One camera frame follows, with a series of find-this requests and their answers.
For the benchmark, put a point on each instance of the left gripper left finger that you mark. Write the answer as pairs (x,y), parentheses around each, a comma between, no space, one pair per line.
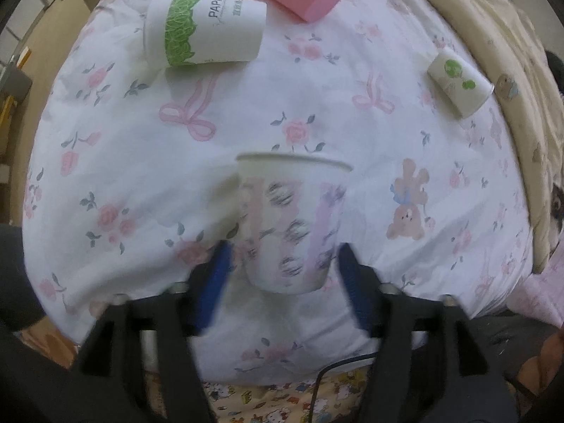
(111,374)

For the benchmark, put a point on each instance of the cream bear print duvet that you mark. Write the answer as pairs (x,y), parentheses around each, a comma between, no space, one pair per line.
(504,43)

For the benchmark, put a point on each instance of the green band paper cup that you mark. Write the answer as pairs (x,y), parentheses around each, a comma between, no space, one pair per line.
(191,32)

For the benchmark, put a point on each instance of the green tree paper cup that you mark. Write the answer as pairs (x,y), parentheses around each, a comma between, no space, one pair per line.
(465,86)

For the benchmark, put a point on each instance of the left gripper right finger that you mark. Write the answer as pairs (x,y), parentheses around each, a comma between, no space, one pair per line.
(431,365)

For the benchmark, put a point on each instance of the white floral bed sheet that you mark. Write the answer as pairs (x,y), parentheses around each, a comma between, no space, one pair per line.
(132,178)

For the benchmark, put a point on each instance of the Hello Kitty paper cup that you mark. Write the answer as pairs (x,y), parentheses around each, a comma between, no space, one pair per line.
(290,213)

